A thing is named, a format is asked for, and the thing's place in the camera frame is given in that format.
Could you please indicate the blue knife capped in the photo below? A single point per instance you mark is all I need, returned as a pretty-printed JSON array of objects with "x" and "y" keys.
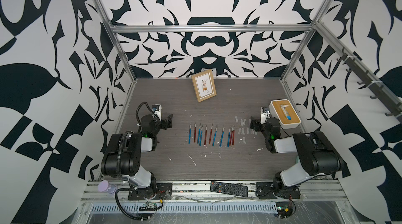
[
  {"x": 201, "y": 136},
  {"x": 222, "y": 136},
  {"x": 228, "y": 137}
]

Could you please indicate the wooden picture frame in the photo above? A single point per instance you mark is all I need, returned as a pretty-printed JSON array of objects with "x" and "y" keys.
[{"x": 204, "y": 85}]

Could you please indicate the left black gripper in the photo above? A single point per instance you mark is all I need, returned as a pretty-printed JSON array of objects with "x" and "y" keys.
[{"x": 163, "y": 123}]

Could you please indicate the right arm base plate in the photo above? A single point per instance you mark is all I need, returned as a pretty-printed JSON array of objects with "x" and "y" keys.
[{"x": 270, "y": 190}]

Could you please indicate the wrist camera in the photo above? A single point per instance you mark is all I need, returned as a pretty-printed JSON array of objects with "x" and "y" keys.
[
  {"x": 156, "y": 108},
  {"x": 265, "y": 114}
]

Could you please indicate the white box with wooden lid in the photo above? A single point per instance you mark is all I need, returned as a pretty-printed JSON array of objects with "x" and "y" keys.
[{"x": 283, "y": 110}]

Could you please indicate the blue carving knife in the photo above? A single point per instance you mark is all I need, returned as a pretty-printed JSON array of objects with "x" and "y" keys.
[
  {"x": 199, "y": 134},
  {"x": 214, "y": 136}
]

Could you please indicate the red carving knife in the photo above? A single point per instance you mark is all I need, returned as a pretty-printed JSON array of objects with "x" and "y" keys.
[
  {"x": 231, "y": 131},
  {"x": 205, "y": 132},
  {"x": 233, "y": 135}
]

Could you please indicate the white cable duct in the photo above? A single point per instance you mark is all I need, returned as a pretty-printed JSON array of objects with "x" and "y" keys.
[{"x": 190, "y": 208}]

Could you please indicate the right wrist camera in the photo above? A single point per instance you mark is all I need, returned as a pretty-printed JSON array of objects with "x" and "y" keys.
[{"x": 265, "y": 114}]

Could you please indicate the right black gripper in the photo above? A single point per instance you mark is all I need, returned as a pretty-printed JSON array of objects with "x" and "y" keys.
[{"x": 257, "y": 124}]

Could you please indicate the red knife capped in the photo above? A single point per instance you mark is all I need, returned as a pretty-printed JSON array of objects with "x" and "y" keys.
[{"x": 210, "y": 136}]

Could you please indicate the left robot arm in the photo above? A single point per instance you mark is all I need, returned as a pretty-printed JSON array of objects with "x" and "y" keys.
[{"x": 123, "y": 153}]

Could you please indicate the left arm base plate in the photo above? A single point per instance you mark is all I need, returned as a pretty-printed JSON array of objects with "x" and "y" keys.
[{"x": 154, "y": 192}]

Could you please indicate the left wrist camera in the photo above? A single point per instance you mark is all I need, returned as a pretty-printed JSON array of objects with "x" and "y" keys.
[{"x": 156, "y": 108}]

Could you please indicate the black remote control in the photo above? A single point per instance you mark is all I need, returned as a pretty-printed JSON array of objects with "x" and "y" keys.
[{"x": 229, "y": 189}]

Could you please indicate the black wall hook rail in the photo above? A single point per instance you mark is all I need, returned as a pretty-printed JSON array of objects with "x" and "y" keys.
[{"x": 369, "y": 80}]

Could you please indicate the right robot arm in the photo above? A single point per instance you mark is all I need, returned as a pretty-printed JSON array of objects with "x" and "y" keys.
[{"x": 317, "y": 157}]

